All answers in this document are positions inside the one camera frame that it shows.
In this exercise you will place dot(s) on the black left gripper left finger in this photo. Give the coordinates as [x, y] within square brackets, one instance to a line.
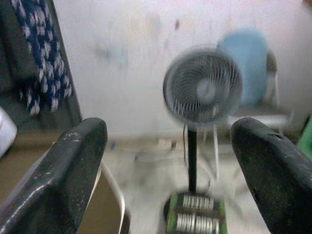
[61, 175]

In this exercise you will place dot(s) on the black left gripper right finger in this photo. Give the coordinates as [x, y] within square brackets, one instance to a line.
[275, 175]

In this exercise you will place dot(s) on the green object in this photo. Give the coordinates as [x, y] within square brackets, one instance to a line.
[306, 131]

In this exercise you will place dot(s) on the brown bin with white rim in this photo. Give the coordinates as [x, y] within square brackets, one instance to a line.
[107, 209]

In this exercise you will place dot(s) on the white rounded object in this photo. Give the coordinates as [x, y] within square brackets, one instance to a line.
[6, 131]

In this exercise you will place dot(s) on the green pack of silver cells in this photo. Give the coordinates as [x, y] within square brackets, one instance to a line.
[197, 214]

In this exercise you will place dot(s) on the blue white patterned cloth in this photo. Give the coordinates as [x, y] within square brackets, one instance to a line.
[46, 61]

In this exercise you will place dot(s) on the light blue chair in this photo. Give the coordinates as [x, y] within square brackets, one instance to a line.
[248, 61]

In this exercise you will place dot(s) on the black pedestal fan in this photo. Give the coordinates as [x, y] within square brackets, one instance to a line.
[192, 80]

